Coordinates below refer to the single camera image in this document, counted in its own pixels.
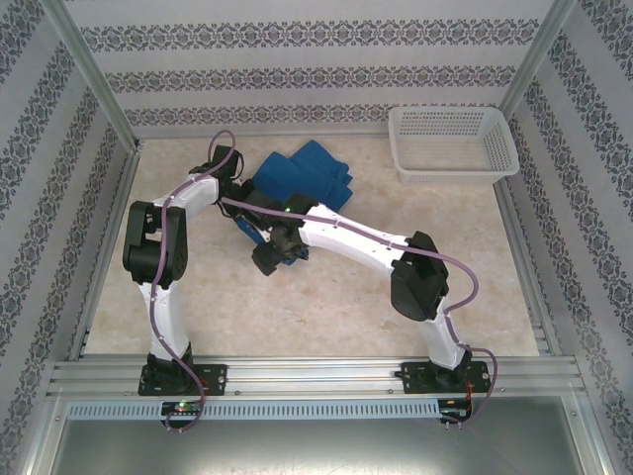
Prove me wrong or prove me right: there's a blue cloth towel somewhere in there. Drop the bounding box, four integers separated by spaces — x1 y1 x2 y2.
235 140 356 264

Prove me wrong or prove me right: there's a circuit board with green light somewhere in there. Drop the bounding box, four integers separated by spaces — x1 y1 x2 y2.
161 401 204 416

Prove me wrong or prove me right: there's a grey metal panel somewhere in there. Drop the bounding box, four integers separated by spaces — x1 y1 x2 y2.
48 418 607 475

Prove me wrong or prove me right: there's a white perforated plastic basket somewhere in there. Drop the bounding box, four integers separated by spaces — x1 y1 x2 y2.
387 106 520 185

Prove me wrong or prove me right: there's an aluminium wall floor rail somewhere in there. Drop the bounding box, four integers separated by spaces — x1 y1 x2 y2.
132 129 397 143

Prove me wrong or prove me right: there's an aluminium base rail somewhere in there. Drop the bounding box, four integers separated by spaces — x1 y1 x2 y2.
46 353 588 398

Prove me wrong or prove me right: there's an aluminium side floor rail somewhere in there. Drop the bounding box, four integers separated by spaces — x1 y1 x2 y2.
492 175 563 357
68 141 144 360

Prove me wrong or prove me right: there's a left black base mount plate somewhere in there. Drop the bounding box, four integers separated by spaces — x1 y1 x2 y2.
136 363 228 397

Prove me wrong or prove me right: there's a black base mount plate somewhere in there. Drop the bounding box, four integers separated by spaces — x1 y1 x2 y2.
401 360 494 396
136 363 228 397

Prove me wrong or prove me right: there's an aluminium frame post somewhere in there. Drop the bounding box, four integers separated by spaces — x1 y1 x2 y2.
39 0 142 152
497 0 580 118

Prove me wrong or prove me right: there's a grey slotted cable duct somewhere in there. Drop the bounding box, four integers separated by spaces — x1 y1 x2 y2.
66 399 441 420

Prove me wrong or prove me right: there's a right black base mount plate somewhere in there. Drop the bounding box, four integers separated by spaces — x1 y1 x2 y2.
401 360 494 396

